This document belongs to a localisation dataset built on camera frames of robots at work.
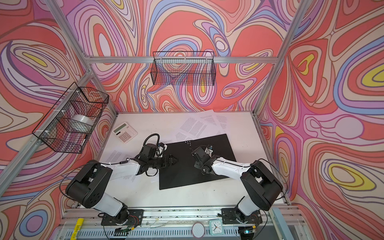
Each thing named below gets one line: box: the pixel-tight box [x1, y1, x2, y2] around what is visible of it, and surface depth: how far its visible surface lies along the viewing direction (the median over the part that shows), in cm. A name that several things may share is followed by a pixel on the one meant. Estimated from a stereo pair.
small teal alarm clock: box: [209, 219, 224, 236], surface depth 70 cm
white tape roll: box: [71, 114, 95, 126], surface depth 75 cm
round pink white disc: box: [191, 222, 206, 239], surface depth 67 cm
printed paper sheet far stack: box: [162, 109, 230, 144], surface depth 113 cm
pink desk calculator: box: [112, 122, 138, 144], surface depth 107 cm
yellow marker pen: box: [70, 218, 85, 240], surface depth 70 cm
